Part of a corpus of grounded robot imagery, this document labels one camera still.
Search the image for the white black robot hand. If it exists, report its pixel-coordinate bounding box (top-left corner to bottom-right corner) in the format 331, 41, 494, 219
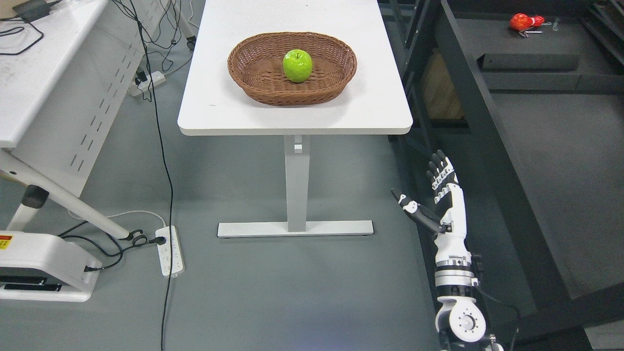
391, 150, 472, 269

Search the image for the green apple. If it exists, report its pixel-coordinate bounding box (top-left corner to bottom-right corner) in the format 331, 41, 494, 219
282, 49, 313, 83

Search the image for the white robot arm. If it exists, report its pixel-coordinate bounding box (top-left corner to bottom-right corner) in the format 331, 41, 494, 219
434, 254, 504, 351

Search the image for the black shelf rack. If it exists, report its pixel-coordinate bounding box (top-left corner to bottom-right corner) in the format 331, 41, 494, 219
380, 0, 623, 351

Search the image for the red fruit on shelf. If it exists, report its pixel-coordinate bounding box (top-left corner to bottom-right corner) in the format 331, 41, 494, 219
509, 13, 545, 32

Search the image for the white table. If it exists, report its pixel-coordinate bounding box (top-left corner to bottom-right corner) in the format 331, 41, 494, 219
177, 0, 412, 238

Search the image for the brown wicker basket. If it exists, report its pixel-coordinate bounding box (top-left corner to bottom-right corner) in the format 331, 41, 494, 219
227, 32, 357, 106

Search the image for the white power strip near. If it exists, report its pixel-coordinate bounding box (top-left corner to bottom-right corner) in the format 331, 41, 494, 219
155, 225, 185, 278

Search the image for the white power strip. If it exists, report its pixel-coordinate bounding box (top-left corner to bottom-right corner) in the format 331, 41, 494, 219
127, 71, 166, 97
155, 225, 185, 278

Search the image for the white power strip far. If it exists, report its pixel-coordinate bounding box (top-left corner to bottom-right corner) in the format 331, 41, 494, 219
127, 71, 166, 97

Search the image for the white machine base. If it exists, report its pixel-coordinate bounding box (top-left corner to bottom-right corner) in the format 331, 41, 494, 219
0, 231, 102, 302

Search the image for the white desk on left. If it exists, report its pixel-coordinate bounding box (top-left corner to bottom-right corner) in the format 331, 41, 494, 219
0, 0, 143, 238

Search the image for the black power adapter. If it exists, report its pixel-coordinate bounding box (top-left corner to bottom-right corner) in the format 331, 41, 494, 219
12, 0, 52, 22

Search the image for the black long cable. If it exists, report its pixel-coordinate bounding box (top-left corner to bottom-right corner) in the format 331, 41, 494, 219
111, 0, 177, 351

